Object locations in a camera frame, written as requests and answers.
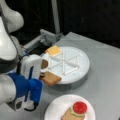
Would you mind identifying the yellow cheese slice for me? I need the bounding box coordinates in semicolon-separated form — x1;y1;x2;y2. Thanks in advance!
46;45;61;56

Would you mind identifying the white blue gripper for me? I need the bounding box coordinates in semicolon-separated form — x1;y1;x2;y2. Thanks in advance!
9;55;43;112

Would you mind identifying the red tomato slice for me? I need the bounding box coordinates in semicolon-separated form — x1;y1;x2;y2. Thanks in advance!
73;102;87;114

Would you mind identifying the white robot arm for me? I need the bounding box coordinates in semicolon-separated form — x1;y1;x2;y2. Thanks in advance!
0;0;42;112

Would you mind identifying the brown meat patty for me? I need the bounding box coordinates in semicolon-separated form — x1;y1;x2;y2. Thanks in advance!
41;59;48;69

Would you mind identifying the brown toast slice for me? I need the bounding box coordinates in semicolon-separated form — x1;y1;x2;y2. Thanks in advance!
61;107;85;120
40;71;61;86

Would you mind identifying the white sectioned round tray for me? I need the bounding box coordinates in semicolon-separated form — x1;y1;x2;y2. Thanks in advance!
43;47;90;84

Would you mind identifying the white paper plate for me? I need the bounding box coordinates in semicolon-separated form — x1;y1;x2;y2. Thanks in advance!
44;94;97;120

